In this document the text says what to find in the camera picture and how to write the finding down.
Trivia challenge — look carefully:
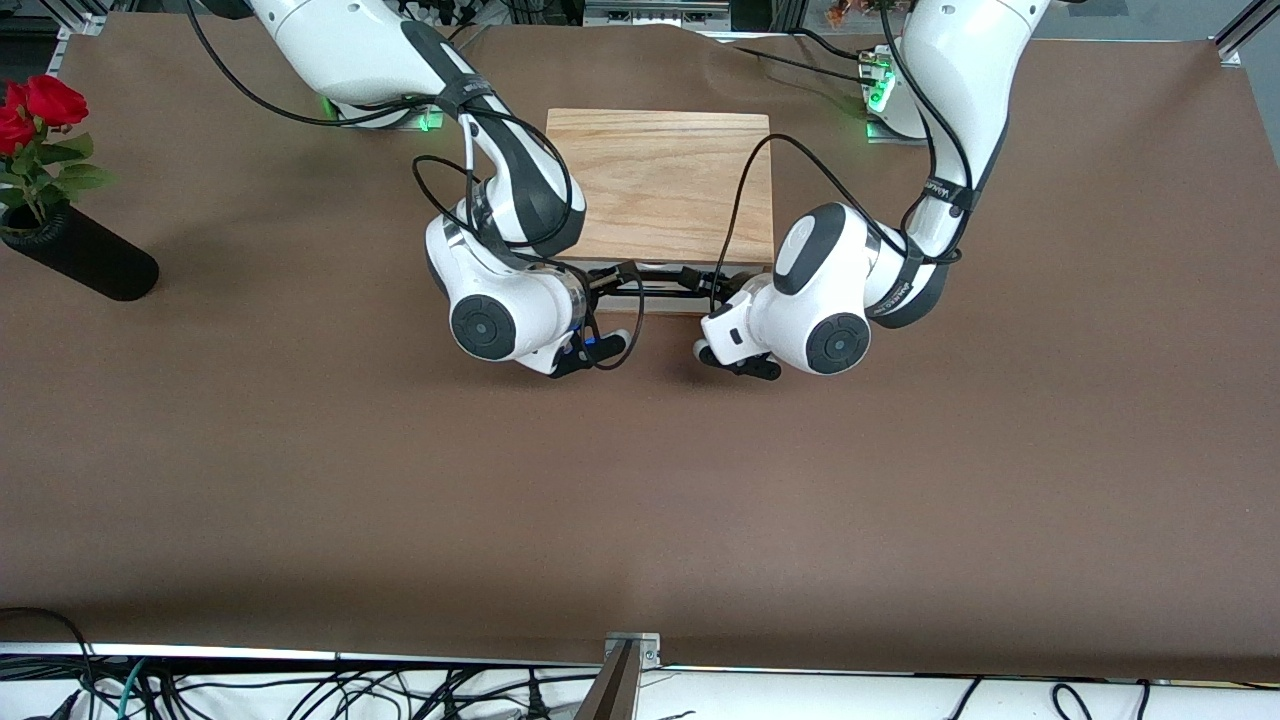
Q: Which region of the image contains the light wooden drawer cabinet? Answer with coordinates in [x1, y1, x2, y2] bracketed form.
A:
[545, 108, 776, 269]

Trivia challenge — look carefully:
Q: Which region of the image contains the brown table cover sheet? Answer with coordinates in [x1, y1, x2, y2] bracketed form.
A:
[0, 12, 1280, 683]

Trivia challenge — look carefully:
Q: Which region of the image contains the grey power strip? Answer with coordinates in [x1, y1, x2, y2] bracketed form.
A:
[583, 0, 733, 29]

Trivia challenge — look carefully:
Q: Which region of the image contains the black cylindrical vase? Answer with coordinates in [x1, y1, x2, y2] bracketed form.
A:
[0, 203, 160, 303]

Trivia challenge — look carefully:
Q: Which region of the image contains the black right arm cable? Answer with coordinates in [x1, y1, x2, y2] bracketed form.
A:
[185, 0, 647, 373]

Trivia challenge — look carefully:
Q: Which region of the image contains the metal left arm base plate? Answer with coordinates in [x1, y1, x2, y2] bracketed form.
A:
[865, 112, 927, 144]

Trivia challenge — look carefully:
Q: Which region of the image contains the long black table cable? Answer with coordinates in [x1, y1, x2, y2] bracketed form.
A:
[733, 44, 883, 83]

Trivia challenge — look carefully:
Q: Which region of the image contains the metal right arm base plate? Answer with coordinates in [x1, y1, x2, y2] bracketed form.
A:
[320, 95, 447, 132]

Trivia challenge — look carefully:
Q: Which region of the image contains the short black table cable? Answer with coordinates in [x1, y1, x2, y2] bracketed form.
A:
[790, 26, 877, 61]

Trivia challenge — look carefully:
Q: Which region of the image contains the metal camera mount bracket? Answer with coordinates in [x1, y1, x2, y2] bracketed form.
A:
[575, 632, 663, 720]

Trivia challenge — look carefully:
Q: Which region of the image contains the teal floor cable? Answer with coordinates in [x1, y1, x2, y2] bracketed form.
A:
[115, 658, 149, 720]

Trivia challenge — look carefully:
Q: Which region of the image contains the black looped floor cable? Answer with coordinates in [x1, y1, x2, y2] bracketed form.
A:
[0, 606, 97, 720]

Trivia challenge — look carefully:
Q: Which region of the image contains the aluminium frame profile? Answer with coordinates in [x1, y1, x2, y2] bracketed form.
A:
[1210, 0, 1280, 67]
[58, 0, 109, 39]

